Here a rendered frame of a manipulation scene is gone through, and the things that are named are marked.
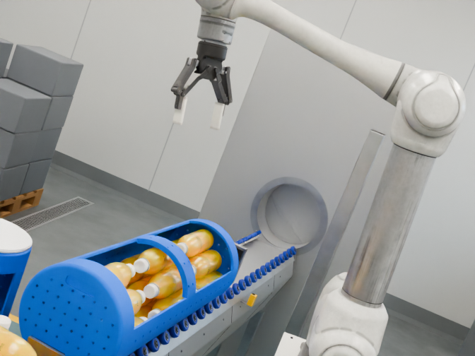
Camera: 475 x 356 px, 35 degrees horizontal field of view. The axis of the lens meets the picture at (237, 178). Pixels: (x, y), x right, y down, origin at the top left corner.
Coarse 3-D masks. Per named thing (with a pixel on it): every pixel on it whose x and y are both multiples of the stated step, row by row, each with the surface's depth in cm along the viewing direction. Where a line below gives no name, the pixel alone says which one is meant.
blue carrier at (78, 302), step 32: (192, 224) 259; (96, 256) 208; (128, 256) 234; (32, 288) 180; (64, 288) 177; (96, 288) 174; (192, 288) 215; (224, 288) 249; (32, 320) 181; (64, 320) 178; (96, 320) 175; (128, 320) 176; (160, 320) 196; (64, 352) 178; (96, 352) 176; (128, 352) 184
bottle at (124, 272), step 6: (108, 264) 191; (114, 264) 191; (120, 264) 192; (126, 264) 196; (114, 270) 188; (120, 270) 190; (126, 270) 192; (120, 276) 188; (126, 276) 191; (126, 282) 192
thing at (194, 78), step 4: (208, 68) 185; (192, 72) 186; (196, 72) 186; (204, 72) 185; (208, 72) 185; (192, 76) 185; (196, 76) 184; (200, 76) 184; (188, 80) 184; (192, 80) 184; (196, 80) 184; (188, 84) 183; (192, 84) 183; (184, 88) 182; (188, 88) 182; (184, 92) 182; (188, 92) 183
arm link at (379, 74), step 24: (216, 0) 164; (240, 0) 166; (264, 0) 168; (264, 24) 170; (288, 24) 170; (312, 24) 176; (312, 48) 176; (336, 48) 178; (360, 72) 180; (384, 72) 178; (384, 96) 181
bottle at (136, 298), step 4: (128, 292) 191; (132, 292) 192; (136, 292) 194; (132, 296) 190; (136, 296) 192; (140, 296) 194; (132, 300) 189; (136, 300) 191; (140, 300) 193; (132, 304) 189; (136, 304) 191; (140, 304) 193; (136, 308) 191; (140, 308) 194; (136, 312) 192
